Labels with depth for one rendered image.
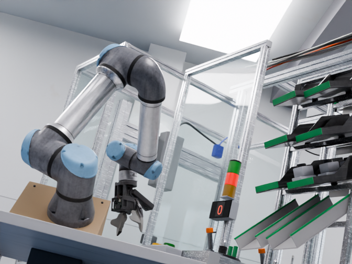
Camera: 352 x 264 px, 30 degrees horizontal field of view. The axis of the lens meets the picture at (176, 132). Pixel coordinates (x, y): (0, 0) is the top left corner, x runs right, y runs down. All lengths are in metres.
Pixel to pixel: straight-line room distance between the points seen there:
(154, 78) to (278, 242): 0.67
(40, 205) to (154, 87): 0.54
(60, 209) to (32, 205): 0.13
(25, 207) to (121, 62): 0.57
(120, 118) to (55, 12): 2.09
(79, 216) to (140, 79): 0.50
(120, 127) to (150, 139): 1.07
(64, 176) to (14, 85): 3.38
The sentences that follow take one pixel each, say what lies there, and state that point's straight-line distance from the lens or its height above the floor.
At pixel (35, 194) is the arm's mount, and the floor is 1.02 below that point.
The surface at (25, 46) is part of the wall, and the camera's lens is 5.50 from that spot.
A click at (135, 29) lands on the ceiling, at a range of 5.18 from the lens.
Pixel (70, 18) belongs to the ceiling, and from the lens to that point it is 5.34.
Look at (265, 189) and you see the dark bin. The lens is 2.16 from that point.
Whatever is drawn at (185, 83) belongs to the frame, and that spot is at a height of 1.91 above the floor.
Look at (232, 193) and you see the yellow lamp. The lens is 2.62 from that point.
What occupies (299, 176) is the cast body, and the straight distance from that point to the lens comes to 2.08.
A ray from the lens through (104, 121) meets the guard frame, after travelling 3.08.
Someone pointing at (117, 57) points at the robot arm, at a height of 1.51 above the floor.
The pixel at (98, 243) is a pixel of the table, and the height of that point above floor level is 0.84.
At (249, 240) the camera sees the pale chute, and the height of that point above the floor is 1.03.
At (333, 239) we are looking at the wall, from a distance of 5.36.
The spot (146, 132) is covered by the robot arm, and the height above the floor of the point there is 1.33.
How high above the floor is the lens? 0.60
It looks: 19 degrees up
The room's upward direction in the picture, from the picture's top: 14 degrees clockwise
